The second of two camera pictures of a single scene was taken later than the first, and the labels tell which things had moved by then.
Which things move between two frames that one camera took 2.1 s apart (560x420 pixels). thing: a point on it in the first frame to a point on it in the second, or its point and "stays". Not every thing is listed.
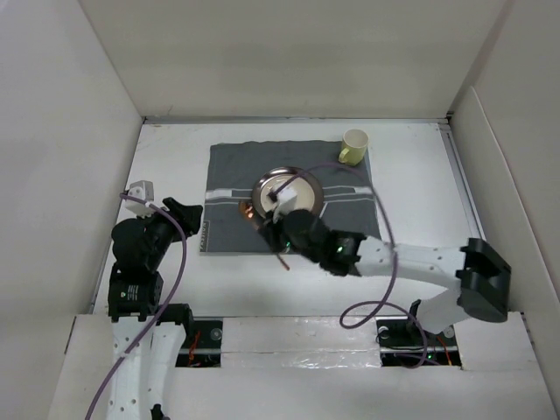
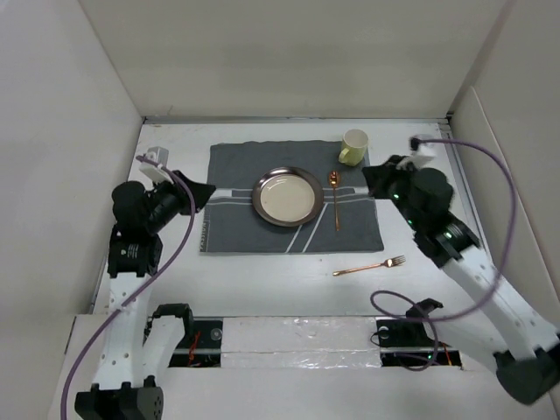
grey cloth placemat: (234, 170) stays
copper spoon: (247, 209) to (333, 182)
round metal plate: (310, 194) stays
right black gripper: (270, 230) to (379, 176)
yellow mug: (354, 144) stays
